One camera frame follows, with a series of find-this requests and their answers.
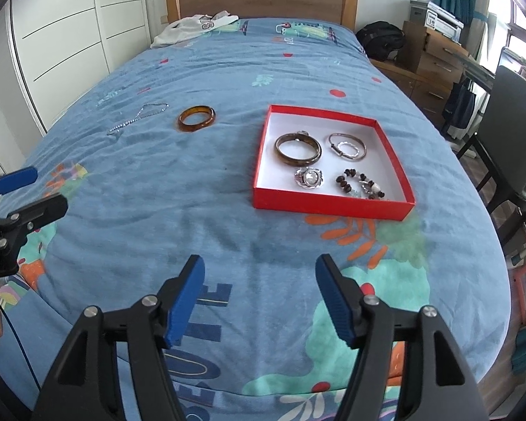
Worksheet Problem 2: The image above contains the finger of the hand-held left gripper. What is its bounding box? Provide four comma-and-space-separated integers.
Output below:
0, 167, 39, 213
0, 193, 69, 247

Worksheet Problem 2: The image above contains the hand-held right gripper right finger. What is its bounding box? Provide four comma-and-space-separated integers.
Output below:
316, 253, 480, 421

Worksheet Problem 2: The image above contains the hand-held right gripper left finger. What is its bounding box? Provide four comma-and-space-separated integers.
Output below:
32, 254, 206, 421

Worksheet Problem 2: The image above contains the red cardboard box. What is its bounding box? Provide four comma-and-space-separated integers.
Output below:
252, 104, 416, 221

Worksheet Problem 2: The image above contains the dark beaded bracelet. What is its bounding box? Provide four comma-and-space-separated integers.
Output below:
335, 168, 387, 200

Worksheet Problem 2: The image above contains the silver wristwatch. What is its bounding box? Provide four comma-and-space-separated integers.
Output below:
294, 167, 328, 192

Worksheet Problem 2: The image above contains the thin metal bangle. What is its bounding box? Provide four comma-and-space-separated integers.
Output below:
327, 132, 367, 160

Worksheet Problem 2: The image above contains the dark brown amber bangle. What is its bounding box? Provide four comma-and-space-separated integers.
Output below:
274, 133, 323, 169

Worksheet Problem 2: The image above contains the blue printed blanket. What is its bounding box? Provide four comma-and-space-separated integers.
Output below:
0, 18, 512, 421

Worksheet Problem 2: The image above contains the white wardrobe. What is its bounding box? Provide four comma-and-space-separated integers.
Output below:
0, 0, 152, 176

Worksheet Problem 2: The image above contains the orange amber bangle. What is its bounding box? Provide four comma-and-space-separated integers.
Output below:
177, 105, 216, 133

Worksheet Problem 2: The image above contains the white clothing on pillow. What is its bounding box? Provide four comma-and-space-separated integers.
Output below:
150, 11, 240, 49

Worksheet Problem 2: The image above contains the dark hanging bag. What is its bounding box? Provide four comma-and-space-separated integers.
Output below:
441, 80, 477, 139

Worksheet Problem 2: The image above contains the wooden drawer cabinet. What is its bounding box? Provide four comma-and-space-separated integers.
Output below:
370, 20, 471, 115

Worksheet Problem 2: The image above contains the dark grey chair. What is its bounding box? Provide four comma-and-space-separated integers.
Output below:
458, 65, 526, 247

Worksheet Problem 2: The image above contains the black backpack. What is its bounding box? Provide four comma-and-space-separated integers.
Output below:
355, 21, 406, 60

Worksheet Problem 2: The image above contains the grey desk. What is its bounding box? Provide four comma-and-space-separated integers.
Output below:
461, 55, 526, 97

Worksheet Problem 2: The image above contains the white printer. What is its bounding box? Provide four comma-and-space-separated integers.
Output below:
425, 2, 464, 38

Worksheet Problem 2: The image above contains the grey storage box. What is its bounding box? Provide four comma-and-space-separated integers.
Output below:
409, 1, 431, 23

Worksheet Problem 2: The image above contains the wooden bed headboard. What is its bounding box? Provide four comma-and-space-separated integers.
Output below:
165, 0, 359, 34

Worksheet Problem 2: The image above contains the blue cable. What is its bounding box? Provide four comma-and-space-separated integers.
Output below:
0, 292, 42, 389

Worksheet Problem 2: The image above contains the silver chain necklace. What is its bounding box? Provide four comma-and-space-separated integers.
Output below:
106, 102, 170, 136

